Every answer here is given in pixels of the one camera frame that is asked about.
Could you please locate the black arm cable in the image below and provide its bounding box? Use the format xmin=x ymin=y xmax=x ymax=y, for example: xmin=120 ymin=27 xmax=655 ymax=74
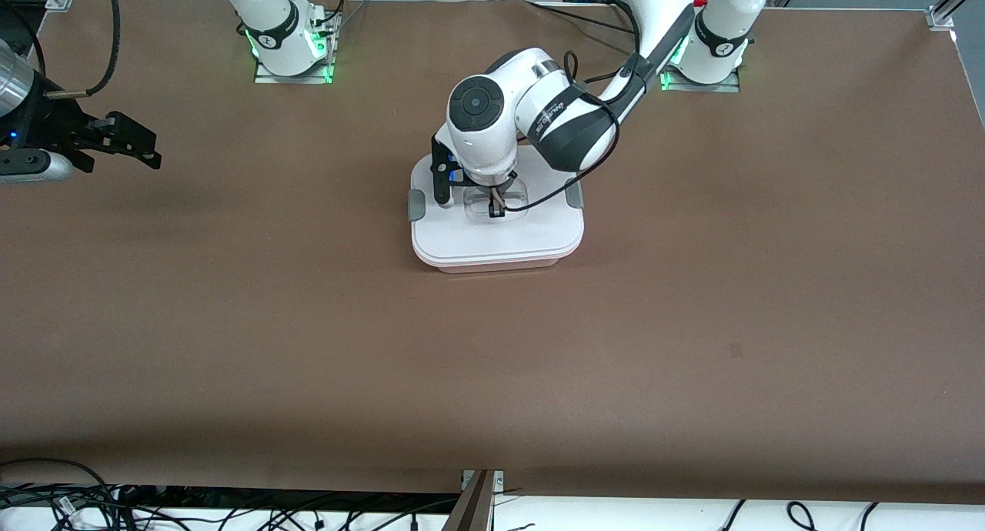
xmin=0 ymin=0 xmax=122 ymax=99
xmin=504 ymin=50 xmax=639 ymax=212

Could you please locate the long black base cable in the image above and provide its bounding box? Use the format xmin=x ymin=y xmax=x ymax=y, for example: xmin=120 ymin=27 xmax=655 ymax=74
xmin=526 ymin=0 xmax=639 ymax=38

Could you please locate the metal table bracket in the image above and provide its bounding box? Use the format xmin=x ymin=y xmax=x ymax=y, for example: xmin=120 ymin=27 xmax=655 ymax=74
xmin=445 ymin=469 xmax=505 ymax=531

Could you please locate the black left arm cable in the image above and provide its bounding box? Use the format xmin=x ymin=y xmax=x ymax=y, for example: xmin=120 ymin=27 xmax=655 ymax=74
xmin=504 ymin=50 xmax=639 ymax=212

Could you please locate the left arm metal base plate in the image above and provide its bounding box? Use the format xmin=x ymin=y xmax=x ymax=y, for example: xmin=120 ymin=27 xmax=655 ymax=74
xmin=660 ymin=68 xmax=741 ymax=94

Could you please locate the pink plastic box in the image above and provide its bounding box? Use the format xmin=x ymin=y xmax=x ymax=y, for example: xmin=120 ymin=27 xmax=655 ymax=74
xmin=419 ymin=255 xmax=563 ymax=275

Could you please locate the black cable bundle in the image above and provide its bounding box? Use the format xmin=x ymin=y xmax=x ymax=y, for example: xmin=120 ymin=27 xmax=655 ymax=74
xmin=0 ymin=458 xmax=462 ymax=531

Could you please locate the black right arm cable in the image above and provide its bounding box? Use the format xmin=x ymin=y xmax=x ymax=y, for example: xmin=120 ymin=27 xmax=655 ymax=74
xmin=0 ymin=0 xmax=122 ymax=99

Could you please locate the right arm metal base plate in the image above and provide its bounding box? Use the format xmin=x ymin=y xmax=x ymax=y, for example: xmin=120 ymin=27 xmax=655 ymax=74
xmin=254 ymin=54 xmax=334 ymax=85

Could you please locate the white box lid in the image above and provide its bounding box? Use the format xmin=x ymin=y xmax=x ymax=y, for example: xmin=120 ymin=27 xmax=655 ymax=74
xmin=406 ymin=152 xmax=586 ymax=269

